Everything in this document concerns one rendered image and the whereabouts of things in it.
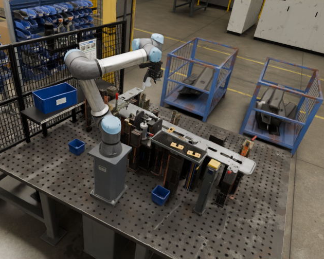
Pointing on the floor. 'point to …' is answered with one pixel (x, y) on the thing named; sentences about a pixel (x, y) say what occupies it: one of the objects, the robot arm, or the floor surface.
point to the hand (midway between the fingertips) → (148, 87)
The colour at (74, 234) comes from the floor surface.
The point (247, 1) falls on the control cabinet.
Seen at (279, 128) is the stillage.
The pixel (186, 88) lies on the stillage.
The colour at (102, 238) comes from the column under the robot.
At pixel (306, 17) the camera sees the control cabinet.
